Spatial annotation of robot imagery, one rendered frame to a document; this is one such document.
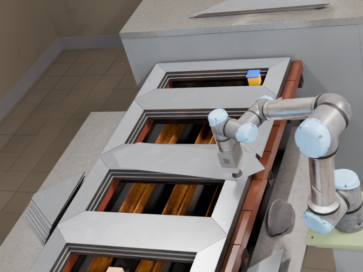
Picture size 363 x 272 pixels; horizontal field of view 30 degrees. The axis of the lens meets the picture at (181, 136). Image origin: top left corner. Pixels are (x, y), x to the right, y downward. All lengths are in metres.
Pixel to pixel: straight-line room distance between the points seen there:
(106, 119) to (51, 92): 2.10
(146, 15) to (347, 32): 1.12
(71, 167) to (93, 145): 0.17
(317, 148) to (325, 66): 1.35
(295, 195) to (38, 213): 1.14
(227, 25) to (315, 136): 1.43
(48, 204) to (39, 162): 1.77
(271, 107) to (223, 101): 0.77
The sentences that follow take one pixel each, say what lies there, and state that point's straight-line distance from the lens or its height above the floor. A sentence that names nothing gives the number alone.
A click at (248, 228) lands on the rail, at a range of 2.63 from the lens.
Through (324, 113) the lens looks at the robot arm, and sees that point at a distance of 2.20.
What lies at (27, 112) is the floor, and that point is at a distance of 5.50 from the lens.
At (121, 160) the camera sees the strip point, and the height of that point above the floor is 0.87.
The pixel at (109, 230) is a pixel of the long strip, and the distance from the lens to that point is 2.73.
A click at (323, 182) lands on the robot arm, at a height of 1.07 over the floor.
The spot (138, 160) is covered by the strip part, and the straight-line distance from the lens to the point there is 3.02.
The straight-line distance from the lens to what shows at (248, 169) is 2.79.
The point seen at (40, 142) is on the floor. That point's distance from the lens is 5.07.
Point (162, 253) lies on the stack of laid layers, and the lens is 2.57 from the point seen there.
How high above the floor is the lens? 2.63
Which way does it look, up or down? 35 degrees down
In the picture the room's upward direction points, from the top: 17 degrees counter-clockwise
